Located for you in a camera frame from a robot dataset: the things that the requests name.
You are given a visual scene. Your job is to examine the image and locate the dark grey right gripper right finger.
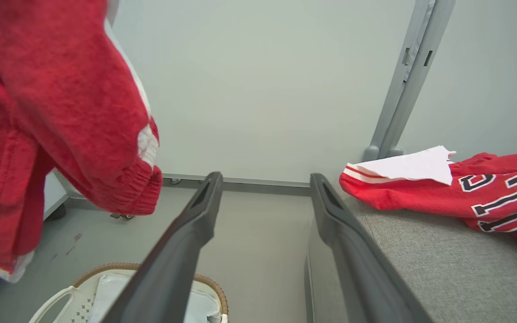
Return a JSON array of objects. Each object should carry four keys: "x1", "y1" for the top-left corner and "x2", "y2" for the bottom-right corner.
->
[{"x1": 310, "y1": 173, "x2": 435, "y2": 323}]

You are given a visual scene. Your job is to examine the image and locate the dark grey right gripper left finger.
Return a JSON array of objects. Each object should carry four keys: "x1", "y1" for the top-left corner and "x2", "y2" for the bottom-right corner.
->
[{"x1": 101, "y1": 171, "x2": 224, "y2": 323}]

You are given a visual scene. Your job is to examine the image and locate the red garment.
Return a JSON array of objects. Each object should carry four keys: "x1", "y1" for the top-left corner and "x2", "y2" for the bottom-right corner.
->
[{"x1": 339, "y1": 145, "x2": 517, "y2": 268}]

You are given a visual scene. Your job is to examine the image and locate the red fleece sweater white stripes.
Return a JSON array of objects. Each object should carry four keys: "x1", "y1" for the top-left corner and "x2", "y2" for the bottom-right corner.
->
[{"x1": 0, "y1": 0, "x2": 163, "y2": 284}]

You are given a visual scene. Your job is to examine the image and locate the grey fabric sofa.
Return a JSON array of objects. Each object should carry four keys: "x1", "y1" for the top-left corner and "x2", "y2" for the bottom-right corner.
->
[{"x1": 304, "y1": 179, "x2": 517, "y2": 323}]

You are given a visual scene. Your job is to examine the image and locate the white basket liner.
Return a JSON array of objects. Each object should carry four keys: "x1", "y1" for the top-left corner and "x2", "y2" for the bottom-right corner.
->
[{"x1": 87, "y1": 273, "x2": 222, "y2": 323}]

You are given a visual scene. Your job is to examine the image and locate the white wicker-rimmed laundry basket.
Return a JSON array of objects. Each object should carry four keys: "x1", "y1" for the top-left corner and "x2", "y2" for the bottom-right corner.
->
[{"x1": 28, "y1": 262, "x2": 229, "y2": 323}]

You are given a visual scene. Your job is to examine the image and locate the grey partition bottom rail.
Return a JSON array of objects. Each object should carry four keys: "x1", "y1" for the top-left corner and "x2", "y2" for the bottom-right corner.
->
[{"x1": 162, "y1": 173, "x2": 313, "y2": 196}]

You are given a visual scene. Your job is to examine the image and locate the grey partition corner post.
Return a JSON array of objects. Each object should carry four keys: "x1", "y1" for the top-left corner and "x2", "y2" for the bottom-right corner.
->
[{"x1": 362, "y1": 0, "x2": 456, "y2": 162}]

